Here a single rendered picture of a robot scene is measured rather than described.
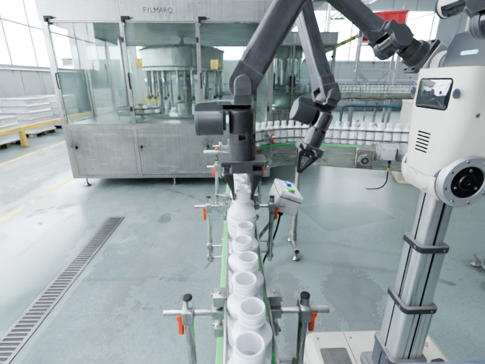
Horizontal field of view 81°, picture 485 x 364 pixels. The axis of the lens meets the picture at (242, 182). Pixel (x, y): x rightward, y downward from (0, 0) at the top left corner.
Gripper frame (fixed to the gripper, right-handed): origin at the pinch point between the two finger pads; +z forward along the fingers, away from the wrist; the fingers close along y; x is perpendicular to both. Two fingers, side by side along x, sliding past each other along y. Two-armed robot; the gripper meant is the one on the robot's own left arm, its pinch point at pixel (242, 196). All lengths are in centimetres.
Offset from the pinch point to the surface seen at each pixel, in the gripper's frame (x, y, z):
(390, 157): 125, 106, 25
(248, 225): -4.6, 1.1, 5.3
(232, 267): -14.0, -2.5, 9.4
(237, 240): -10.7, -1.4, 5.2
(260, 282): -19.3, 2.5, 8.7
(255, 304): -28.3, 0.9, 5.4
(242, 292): -25.4, -0.9, 5.7
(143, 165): 329, -130, 87
